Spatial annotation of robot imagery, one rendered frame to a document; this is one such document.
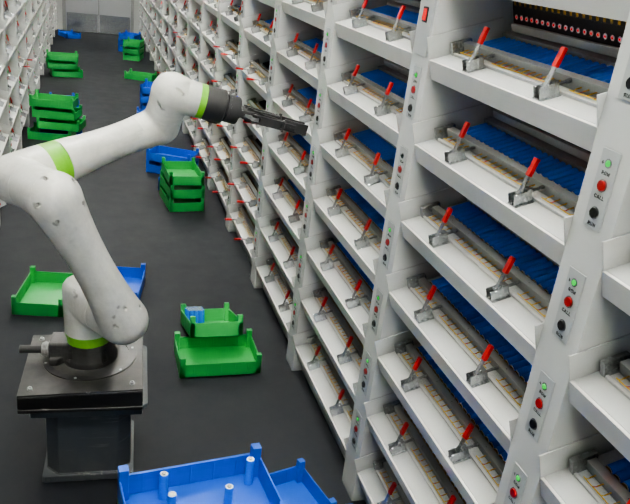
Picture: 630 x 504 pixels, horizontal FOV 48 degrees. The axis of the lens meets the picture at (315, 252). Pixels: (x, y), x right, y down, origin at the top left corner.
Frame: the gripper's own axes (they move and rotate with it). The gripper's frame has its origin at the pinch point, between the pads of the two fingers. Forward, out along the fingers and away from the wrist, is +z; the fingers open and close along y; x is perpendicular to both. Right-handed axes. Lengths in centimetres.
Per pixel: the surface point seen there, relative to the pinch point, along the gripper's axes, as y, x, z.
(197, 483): 70, -67, -20
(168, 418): -7, -106, -9
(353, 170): -0.1, -8.1, 21.8
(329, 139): -30.1, -6.4, 23.2
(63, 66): -588, -105, -59
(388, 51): 14.3, 27.5, 13.6
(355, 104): -2.5, 10.2, 16.6
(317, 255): -25, -46, 31
